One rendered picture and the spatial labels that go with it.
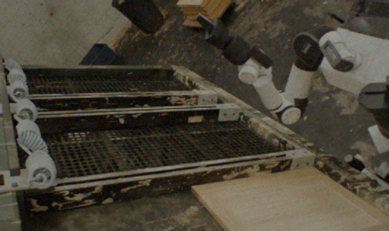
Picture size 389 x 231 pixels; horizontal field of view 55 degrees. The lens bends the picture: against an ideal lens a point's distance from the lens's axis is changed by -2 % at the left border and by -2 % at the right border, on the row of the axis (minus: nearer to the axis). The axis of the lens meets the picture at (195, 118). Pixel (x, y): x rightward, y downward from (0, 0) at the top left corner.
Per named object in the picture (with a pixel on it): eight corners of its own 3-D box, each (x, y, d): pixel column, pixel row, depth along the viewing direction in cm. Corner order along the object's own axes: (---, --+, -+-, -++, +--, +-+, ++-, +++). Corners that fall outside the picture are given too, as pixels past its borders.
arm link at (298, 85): (293, 104, 156) (308, 57, 143) (306, 124, 146) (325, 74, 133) (267, 105, 153) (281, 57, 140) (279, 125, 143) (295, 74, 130)
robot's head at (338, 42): (348, 38, 112) (330, 28, 107) (364, 61, 106) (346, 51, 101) (332, 53, 116) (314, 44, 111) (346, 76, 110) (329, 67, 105)
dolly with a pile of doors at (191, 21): (241, 1, 442) (223, -24, 419) (216, 35, 434) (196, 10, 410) (210, 1, 491) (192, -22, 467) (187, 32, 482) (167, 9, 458)
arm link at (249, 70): (232, 46, 135) (253, 66, 139) (222, 67, 129) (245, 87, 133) (253, 33, 126) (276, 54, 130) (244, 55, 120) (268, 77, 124)
